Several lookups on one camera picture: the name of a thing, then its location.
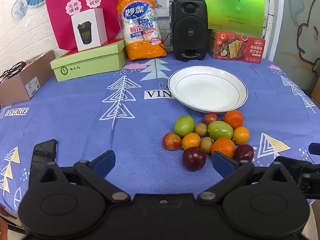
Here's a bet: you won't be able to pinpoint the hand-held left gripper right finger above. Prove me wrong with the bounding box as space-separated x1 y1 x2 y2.
197 151 298 204

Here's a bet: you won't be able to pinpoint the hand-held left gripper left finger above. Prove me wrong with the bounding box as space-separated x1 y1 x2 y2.
37 150 131 204

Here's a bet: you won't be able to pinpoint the dark red plum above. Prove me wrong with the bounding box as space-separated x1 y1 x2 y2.
182 147 207 172
233 144 255 162

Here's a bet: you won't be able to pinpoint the small brown longan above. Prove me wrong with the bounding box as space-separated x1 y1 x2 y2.
194 123 208 137
200 137 214 154

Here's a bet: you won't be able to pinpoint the yellow-orange kumquat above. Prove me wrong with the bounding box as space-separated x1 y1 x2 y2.
182 133 201 151
232 127 250 145

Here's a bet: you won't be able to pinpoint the small red tomato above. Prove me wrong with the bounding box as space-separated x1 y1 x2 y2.
203 113 219 127

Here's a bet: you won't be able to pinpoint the red and yellow plum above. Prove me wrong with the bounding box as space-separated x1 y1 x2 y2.
162 132 182 151

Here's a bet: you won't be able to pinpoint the white plate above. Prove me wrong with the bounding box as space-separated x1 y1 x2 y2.
168 66 248 113

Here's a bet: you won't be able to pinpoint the blue printed tablecloth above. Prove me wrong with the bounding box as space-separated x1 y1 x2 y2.
0 55 320 220

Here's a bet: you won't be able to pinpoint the black smartphone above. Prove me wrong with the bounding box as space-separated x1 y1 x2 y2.
29 139 58 180

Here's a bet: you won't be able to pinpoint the green shoe box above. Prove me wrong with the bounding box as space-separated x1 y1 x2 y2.
50 39 127 82

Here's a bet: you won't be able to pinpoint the brown cardboard box with label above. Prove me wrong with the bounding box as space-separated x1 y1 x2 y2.
0 50 56 107

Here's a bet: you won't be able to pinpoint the red cracker box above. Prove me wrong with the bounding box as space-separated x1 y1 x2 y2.
208 29 266 64

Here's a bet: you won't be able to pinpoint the white box with cup picture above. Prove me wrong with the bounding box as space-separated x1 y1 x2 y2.
71 8 108 52

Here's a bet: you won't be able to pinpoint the black speaker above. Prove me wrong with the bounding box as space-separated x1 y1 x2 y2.
171 0 209 61

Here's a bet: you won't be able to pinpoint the orange pack of paper cups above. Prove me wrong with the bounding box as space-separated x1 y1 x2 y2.
116 0 167 61

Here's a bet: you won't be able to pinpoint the pink paper bag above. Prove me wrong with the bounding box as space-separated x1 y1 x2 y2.
42 0 119 51

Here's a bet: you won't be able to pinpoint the large green gift box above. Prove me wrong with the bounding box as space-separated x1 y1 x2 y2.
199 0 266 40

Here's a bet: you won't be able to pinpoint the small blue paper fan decoration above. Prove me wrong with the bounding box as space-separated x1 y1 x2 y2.
11 0 28 20

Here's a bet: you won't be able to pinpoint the black cables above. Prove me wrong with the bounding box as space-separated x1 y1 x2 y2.
0 61 27 84

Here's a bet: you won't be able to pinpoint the black speaker cable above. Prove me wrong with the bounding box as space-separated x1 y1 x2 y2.
160 33 190 62

